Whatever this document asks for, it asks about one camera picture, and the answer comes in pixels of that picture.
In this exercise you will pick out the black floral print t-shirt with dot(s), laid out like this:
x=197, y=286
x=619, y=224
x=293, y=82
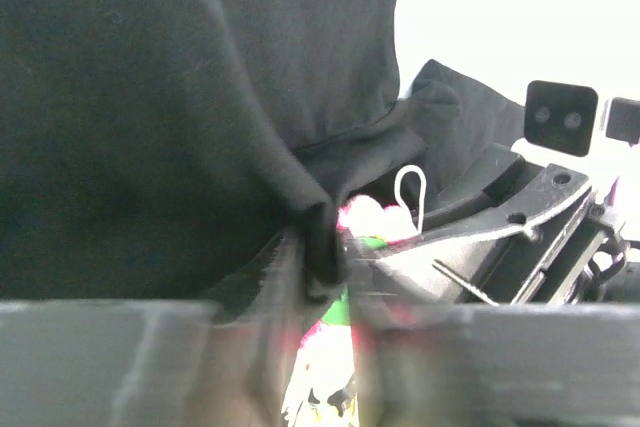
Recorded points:
x=151, y=149

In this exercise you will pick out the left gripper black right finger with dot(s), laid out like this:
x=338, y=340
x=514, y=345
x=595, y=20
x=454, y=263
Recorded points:
x=425, y=364

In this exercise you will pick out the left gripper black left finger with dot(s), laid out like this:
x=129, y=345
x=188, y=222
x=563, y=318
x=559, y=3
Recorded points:
x=158, y=363

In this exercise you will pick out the pink flower brooch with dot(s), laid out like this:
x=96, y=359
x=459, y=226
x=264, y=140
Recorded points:
x=364, y=219

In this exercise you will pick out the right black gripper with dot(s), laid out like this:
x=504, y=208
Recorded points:
x=534, y=247

